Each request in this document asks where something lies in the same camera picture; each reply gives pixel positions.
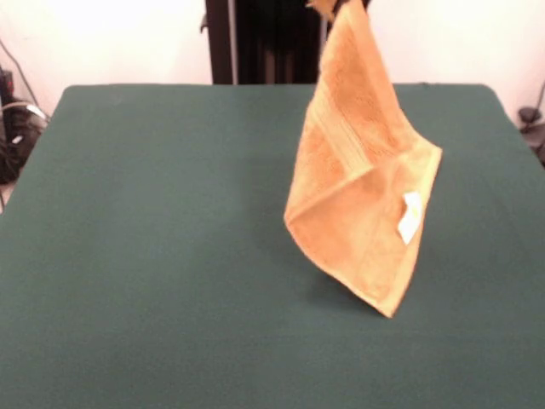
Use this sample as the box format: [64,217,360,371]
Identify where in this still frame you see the orange terry towel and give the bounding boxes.
[282,0,444,320]

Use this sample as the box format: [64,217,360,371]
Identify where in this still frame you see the dark green table cloth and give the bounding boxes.
[0,84,545,409]

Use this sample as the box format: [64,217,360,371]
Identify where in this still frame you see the black cable tangle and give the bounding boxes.
[0,100,49,187]

